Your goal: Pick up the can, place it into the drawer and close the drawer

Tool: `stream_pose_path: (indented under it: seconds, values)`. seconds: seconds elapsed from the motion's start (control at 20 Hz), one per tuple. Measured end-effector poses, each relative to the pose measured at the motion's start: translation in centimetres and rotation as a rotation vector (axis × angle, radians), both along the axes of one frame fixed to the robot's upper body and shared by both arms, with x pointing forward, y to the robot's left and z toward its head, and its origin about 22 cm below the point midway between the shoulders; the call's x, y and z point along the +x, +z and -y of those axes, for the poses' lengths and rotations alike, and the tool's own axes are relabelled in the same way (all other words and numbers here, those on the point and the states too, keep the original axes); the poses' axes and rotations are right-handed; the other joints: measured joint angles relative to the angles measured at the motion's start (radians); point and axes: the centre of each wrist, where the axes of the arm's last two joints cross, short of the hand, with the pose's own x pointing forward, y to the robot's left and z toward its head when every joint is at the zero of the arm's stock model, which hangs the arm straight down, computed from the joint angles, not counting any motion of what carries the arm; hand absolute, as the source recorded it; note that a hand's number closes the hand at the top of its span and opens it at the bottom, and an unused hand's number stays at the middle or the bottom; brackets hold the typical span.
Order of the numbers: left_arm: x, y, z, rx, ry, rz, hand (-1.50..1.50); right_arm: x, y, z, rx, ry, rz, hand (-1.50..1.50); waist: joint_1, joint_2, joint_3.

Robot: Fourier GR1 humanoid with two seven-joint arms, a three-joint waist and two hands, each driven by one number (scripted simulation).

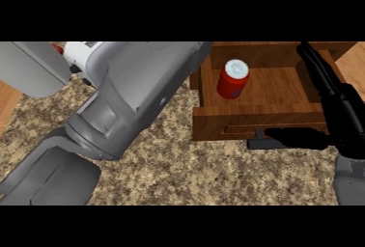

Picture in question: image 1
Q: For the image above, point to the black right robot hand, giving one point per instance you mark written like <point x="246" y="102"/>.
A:
<point x="345" y="119"/>

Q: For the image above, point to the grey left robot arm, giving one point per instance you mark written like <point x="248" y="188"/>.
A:
<point x="123" y="93"/>

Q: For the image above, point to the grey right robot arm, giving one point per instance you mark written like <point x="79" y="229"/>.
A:
<point x="351" y="183"/>

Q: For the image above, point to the brown wooden drawer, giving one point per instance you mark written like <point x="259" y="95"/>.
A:
<point x="279" y="88"/>
<point x="228" y="123"/>

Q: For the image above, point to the brown wooden drawer front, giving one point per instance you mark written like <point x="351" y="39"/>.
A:
<point x="228" y="123"/>

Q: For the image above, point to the red can with white lid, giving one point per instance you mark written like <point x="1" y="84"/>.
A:
<point x="233" y="84"/>

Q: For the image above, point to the white appliance with black knobs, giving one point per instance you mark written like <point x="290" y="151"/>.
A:
<point x="81" y="54"/>

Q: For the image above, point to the small red object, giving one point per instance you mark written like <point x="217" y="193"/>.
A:
<point x="58" y="48"/>

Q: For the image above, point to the grey appliance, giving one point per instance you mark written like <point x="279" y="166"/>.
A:
<point x="32" y="67"/>

